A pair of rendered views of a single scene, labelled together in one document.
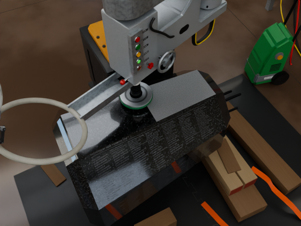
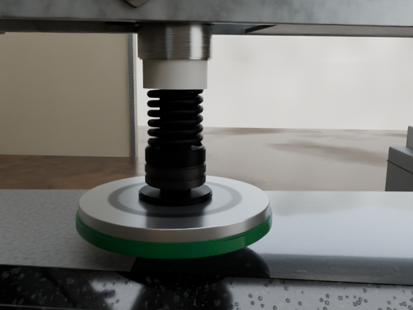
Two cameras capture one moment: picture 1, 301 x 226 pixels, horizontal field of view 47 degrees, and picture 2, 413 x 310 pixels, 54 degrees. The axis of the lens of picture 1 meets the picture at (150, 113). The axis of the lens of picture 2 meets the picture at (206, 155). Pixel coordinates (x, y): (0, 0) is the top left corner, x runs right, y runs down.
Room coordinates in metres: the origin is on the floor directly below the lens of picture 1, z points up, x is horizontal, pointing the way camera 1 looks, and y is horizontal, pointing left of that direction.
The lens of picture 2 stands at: (1.84, 0.32, 1.06)
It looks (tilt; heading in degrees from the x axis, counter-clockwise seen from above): 11 degrees down; 206
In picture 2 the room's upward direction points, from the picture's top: 1 degrees clockwise
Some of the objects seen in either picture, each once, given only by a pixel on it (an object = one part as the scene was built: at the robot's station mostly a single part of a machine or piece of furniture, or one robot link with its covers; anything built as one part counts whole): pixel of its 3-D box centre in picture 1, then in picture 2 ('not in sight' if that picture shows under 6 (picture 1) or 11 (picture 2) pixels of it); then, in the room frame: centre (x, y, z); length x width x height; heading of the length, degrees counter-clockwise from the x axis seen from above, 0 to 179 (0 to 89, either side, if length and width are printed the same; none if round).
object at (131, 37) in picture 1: (136, 53); not in sight; (1.32, 0.06, 1.41); 0.08 x 0.03 x 0.28; 134
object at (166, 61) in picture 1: (162, 58); not in sight; (1.44, -0.08, 1.24); 0.15 x 0.10 x 0.15; 134
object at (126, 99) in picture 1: (135, 94); (175, 200); (1.45, 0.09, 0.92); 0.21 x 0.21 x 0.01
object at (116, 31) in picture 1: (142, 36); not in sight; (1.50, 0.03, 1.36); 0.36 x 0.22 x 0.45; 134
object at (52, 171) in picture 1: (53, 172); not in sight; (1.35, 0.84, 0.02); 0.25 x 0.10 x 0.01; 41
